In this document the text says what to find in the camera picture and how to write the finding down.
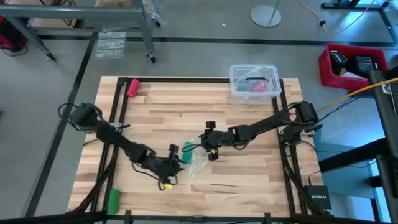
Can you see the black Netgear network switch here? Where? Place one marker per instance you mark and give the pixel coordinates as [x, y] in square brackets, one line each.
[317, 197]

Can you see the grey round stand base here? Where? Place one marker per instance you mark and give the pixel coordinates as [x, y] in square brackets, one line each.
[265, 16]

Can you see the red plastic crate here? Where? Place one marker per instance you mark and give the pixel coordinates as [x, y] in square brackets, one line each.
[326, 77]

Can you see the wooden workbench in background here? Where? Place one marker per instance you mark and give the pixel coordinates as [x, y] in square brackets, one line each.
[77, 13]

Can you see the red bandage roll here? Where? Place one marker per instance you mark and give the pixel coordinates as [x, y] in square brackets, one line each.
[133, 87]

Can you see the clear plastic floor bag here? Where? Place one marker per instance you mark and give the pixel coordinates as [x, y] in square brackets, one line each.
[110, 45]

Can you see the long green elastic bandage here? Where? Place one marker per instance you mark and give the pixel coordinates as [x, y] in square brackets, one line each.
[187, 154]

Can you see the clear zipper bag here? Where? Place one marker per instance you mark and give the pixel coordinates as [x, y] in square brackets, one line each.
[200, 163]

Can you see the black table base frame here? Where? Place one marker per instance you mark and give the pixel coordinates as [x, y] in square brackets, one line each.
[387, 21]

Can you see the clear plastic storage bin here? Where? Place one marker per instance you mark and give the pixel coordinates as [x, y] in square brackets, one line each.
[255, 96]

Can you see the black aluminium rig frame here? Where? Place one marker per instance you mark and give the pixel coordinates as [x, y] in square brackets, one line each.
[186, 80]

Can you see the red bag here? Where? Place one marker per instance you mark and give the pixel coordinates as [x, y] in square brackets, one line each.
[11, 37]

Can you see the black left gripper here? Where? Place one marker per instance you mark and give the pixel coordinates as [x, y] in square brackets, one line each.
[169, 168]

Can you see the dark pink bandage roll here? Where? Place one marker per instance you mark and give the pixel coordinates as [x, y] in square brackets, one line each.
[260, 86]

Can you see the black table clamp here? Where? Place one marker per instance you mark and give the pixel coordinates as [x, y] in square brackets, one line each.
[267, 217]
[127, 217]

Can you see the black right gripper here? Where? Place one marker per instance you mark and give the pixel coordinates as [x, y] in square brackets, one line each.
[217, 138]

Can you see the black device in crate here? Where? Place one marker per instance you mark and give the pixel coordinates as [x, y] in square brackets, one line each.
[338, 59]
[364, 63]

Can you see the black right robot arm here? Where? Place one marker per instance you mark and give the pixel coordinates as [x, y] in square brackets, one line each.
[267, 124]

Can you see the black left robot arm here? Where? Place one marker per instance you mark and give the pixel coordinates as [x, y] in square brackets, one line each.
[109, 133]

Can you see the small green bandage roll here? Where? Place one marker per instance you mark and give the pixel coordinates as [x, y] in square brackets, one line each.
[113, 202]

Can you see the blue bandage roll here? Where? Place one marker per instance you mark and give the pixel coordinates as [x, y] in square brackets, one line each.
[242, 87]

